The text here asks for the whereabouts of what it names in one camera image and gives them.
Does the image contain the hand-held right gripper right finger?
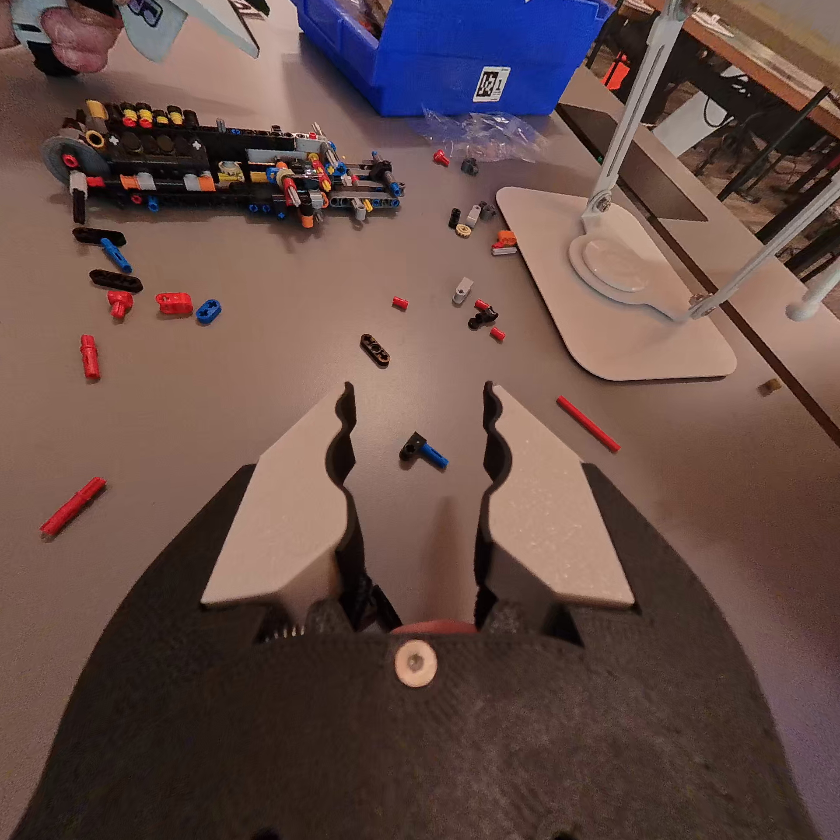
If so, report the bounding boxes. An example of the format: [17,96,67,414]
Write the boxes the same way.
[472,381,636,632]

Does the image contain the white book stand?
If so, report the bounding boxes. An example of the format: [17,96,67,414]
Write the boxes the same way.
[495,0,840,382]

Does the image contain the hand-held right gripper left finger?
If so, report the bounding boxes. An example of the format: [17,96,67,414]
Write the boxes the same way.
[200,382,371,632]

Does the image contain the black connector with blue pin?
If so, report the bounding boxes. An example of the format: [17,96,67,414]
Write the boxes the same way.
[399,432,450,470]

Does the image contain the long red lego pin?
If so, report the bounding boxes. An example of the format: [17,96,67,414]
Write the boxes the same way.
[40,477,107,536]

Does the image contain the labelled blue storage bin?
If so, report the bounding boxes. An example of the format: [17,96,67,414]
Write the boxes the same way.
[290,0,616,118]

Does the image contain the clear plastic bag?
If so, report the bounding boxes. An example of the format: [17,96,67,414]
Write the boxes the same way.
[420,108,549,165]

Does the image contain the plastic bags of lego parts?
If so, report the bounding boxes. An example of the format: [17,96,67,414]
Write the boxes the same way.
[341,0,401,37]

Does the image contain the wooden table with black legs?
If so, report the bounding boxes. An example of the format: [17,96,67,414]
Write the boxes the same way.
[646,0,840,263]

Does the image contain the long red lego axle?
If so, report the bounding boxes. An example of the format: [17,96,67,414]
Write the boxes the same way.
[556,395,622,454]

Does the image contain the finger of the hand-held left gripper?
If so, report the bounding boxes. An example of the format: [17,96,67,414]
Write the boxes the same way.
[178,0,262,60]

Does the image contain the lego car chassis model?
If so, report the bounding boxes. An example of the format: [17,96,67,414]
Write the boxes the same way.
[41,98,406,229]

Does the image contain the black table hatch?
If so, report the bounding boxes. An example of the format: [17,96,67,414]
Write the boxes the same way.
[556,104,710,224]

